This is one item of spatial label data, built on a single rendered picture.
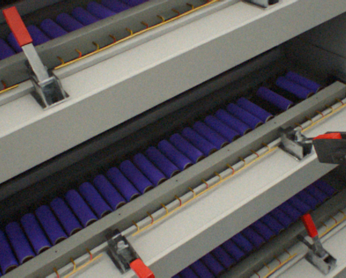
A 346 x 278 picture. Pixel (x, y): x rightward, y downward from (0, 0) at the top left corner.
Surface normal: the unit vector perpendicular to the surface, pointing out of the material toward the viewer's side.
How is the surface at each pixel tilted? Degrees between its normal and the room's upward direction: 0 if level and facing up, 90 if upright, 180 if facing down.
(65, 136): 108
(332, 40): 90
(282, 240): 17
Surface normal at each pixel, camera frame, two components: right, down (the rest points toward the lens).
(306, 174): 0.54, 0.47
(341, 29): -0.83, 0.45
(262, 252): -0.15, -0.76
